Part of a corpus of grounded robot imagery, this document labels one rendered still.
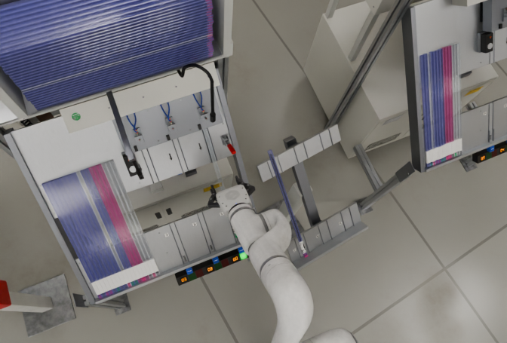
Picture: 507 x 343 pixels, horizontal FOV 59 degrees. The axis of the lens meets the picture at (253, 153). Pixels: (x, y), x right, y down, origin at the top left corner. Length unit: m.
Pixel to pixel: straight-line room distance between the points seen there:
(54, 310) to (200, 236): 1.11
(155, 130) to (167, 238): 0.46
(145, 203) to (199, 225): 0.34
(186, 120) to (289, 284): 0.70
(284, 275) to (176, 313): 1.52
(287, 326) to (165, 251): 0.83
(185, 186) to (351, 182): 1.14
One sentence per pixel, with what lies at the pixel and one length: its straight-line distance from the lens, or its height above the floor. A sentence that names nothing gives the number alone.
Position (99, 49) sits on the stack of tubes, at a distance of 1.18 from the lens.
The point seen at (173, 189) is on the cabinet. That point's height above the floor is 0.62.
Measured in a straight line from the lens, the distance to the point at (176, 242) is 1.78.
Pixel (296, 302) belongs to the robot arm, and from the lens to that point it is 1.05.
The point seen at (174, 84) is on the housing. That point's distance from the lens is 1.46.
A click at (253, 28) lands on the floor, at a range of 3.14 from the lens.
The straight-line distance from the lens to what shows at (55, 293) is 2.67.
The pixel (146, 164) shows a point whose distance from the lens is 1.61.
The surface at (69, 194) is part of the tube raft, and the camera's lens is 1.64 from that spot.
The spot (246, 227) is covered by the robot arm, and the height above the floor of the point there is 1.20.
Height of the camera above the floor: 2.54
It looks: 69 degrees down
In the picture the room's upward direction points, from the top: 12 degrees clockwise
